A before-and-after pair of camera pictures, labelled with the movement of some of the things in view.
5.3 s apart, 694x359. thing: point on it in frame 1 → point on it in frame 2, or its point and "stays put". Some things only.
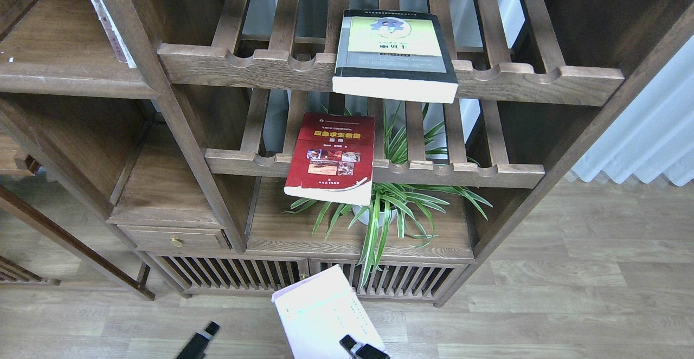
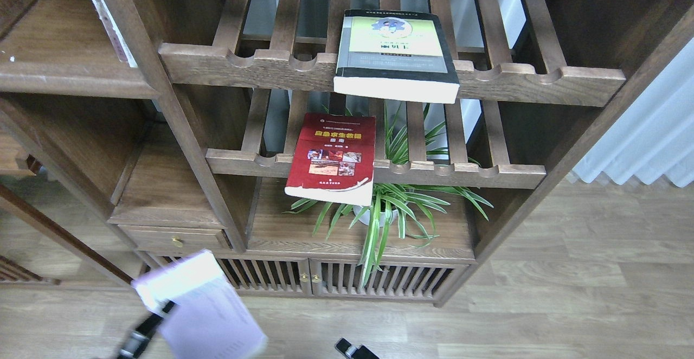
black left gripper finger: x=196 y=346 → x=141 y=336
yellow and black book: x=395 y=55 stays put
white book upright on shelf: x=123 y=53 stays put
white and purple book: x=316 y=312 → x=204 y=314
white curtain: x=653 y=134 stays put
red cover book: x=333 y=159 stays put
